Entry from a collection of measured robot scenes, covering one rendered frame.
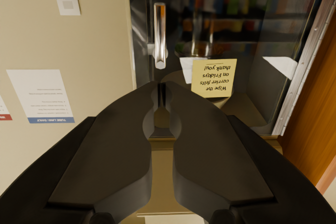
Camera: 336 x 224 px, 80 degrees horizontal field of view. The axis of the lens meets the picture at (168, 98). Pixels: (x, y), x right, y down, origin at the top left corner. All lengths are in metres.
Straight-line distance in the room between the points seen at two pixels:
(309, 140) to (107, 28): 0.70
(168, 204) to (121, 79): 0.56
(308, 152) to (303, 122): 0.07
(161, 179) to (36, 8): 0.70
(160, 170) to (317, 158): 0.32
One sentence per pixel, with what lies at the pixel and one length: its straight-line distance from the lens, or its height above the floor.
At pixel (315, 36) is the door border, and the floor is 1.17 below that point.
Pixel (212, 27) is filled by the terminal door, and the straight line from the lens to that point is 0.34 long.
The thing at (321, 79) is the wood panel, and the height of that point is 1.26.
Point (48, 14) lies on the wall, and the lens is 0.87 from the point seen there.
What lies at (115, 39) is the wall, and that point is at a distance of 0.81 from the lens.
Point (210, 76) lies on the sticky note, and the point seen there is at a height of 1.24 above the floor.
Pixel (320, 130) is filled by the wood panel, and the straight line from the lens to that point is 0.51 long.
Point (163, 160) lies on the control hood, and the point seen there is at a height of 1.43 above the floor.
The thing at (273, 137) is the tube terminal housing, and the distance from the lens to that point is 0.53.
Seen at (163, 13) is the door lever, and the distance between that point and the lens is 0.28.
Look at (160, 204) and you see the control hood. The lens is 0.46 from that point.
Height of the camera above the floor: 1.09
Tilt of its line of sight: 32 degrees up
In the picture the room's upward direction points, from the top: 179 degrees counter-clockwise
